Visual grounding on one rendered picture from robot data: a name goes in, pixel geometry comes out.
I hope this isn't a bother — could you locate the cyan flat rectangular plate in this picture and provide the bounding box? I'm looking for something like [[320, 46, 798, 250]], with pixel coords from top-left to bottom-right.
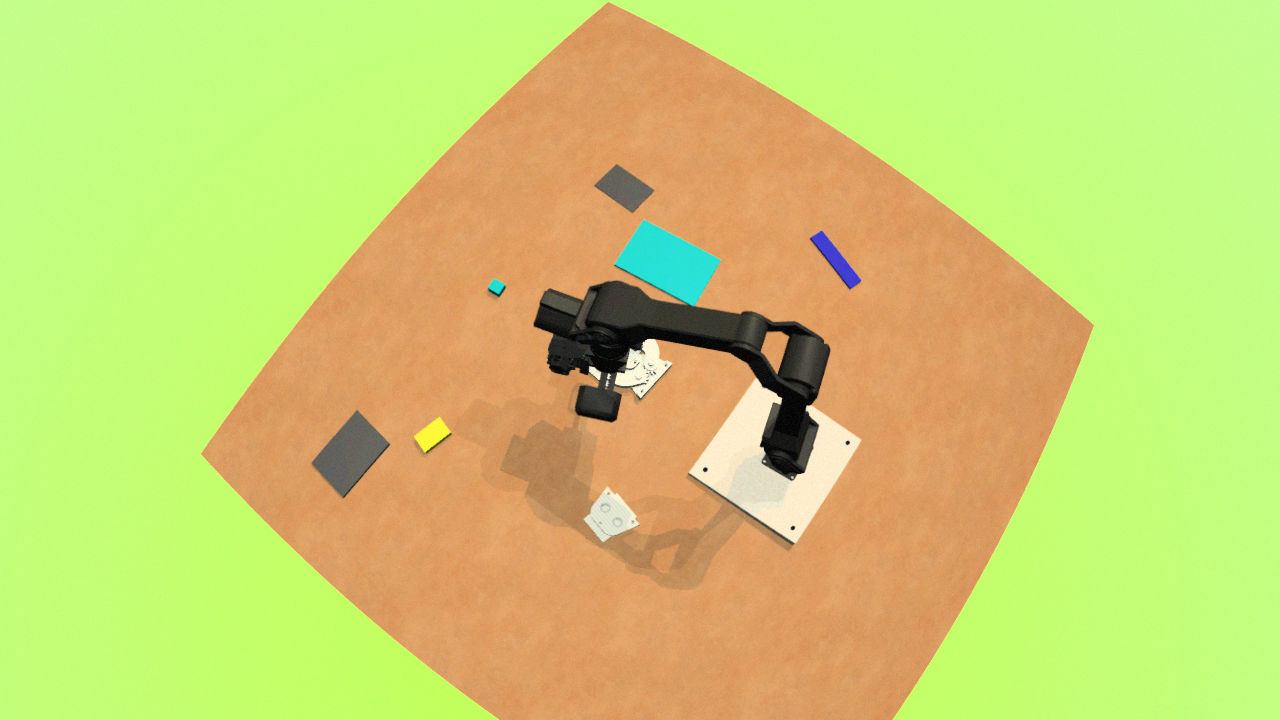
[[614, 220, 721, 306]]

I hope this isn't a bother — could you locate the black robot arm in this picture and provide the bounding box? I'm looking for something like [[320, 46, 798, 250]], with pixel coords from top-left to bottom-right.
[[534, 281, 829, 480]]

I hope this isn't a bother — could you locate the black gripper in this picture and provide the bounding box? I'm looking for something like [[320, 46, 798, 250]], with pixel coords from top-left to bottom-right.
[[573, 345, 630, 423]]

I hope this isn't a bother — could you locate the blue flat bar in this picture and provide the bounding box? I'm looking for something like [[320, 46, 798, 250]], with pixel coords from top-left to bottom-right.
[[810, 231, 861, 290]]

